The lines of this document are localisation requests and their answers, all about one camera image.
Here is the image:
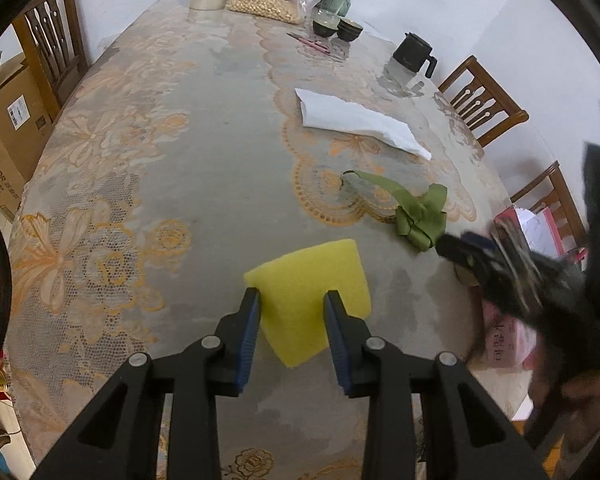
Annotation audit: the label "cardboard box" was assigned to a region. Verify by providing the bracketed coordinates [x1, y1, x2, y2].
[0, 52, 56, 223]

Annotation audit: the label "bag of peanuts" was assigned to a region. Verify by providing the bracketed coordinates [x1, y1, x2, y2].
[226, 0, 306, 25]

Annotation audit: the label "lace tablecloth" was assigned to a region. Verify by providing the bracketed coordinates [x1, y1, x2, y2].
[5, 0, 536, 480]

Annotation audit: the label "red box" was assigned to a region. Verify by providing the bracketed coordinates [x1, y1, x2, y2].
[492, 205, 588, 266]

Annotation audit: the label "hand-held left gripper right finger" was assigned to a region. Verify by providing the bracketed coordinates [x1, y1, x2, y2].
[323, 290, 548, 480]

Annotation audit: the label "white folded cloth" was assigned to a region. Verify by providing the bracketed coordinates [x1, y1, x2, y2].
[294, 88, 432, 161]

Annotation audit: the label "yellow sponge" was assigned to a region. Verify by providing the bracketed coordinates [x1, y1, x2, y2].
[243, 238, 372, 368]

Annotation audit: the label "wooden chair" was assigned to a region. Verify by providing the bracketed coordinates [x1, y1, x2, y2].
[438, 55, 530, 149]
[510, 160, 588, 251]
[12, 0, 90, 123]

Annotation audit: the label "pink tissue pack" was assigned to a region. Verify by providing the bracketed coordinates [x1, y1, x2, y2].
[472, 280, 543, 371]

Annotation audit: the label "white papers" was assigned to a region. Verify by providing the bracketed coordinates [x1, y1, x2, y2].
[512, 206, 551, 256]

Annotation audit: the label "green ribbon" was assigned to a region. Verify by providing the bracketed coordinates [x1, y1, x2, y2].
[340, 170, 449, 252]

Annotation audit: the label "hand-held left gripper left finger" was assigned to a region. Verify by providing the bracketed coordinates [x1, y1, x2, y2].
[30, 287, 262, 480]

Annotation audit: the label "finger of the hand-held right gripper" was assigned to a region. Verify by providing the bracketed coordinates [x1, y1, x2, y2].
[435, 230, 506, 286]

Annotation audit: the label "black kettle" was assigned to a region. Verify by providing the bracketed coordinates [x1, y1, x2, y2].
[392, 32, 438, 80]

